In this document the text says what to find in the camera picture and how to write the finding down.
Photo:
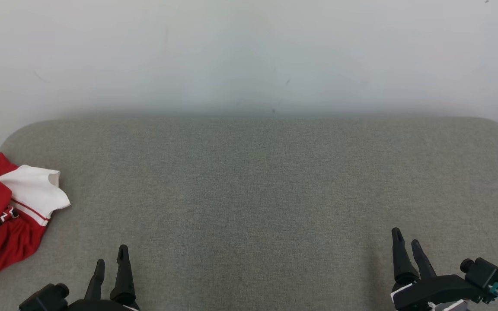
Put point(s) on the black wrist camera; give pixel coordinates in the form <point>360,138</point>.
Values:
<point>484,273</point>
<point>43,300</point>

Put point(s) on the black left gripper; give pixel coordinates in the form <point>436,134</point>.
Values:
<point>102,306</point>

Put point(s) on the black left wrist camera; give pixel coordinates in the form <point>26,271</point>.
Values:
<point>43,300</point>

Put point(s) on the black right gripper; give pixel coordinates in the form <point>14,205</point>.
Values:
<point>435,291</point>

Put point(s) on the grey fabric sofa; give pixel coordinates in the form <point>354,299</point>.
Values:
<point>249,194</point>

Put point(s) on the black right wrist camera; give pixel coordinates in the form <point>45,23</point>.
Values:
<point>484,273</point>

